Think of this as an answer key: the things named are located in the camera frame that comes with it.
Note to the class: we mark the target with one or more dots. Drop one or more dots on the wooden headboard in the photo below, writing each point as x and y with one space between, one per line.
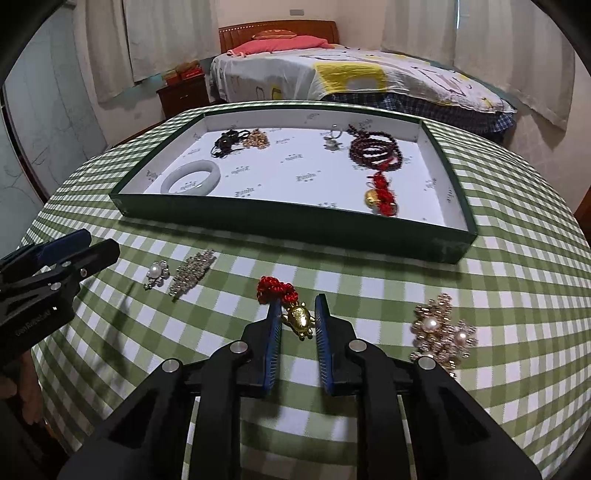
235 35

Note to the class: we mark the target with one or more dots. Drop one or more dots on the small gold rhinestone brooch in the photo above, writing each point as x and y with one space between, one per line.
255 139

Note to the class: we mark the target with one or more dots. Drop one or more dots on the red boxes on nightstand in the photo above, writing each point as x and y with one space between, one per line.
182 72

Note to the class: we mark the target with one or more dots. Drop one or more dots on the pink pillow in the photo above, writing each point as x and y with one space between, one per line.
276 43

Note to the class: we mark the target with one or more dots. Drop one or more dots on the green white checkered tablecloth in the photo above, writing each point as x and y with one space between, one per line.
524 285

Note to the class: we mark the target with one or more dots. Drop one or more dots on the green tray white liner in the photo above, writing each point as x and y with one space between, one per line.
298 191

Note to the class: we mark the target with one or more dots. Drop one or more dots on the pearl rhinestone small brooch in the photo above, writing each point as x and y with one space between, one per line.
157 274

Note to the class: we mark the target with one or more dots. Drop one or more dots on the white jade bangle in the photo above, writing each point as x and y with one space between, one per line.
196 178

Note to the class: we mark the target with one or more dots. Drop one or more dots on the white curtain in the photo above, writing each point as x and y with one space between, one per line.
130 41
512 45

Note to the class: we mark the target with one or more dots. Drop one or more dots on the silver rhinestone bar clip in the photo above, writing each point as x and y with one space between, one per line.
190 272

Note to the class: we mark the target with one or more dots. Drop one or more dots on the red bead gold turtle charm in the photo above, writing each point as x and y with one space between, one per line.
294 313

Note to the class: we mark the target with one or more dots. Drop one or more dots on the bed with patterned quilt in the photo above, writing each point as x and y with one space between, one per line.
387 81

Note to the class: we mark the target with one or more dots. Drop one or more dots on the right white curtain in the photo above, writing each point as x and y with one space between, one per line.
512 45

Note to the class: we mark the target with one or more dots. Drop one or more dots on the person's left hand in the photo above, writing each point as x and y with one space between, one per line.
26 387

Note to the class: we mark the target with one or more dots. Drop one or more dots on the glass wardrobe door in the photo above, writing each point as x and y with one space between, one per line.
48 127

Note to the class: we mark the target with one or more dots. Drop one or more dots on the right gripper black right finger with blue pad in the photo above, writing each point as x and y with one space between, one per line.
413 419

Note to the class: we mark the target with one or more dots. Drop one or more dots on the dark wooden nightstand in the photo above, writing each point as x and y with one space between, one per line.
185 95

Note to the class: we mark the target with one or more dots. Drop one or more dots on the dark red bead mala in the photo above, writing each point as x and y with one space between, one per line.
376 150

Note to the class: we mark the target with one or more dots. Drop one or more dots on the silver flower keyring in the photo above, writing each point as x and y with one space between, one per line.
332 139

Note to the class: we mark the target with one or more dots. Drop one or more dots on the left white curtain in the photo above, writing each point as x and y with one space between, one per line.
130 41

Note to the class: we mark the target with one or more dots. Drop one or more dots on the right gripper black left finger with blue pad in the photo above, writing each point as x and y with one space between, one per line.
185 407

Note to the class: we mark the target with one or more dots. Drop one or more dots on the red knot gold ingot charm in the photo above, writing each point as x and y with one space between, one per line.
380 197

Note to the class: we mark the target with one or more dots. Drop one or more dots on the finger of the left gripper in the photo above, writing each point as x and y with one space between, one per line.
30 259
85 263

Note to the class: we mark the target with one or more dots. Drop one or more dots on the large pearl gold brooch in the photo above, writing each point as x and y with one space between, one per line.
438 338

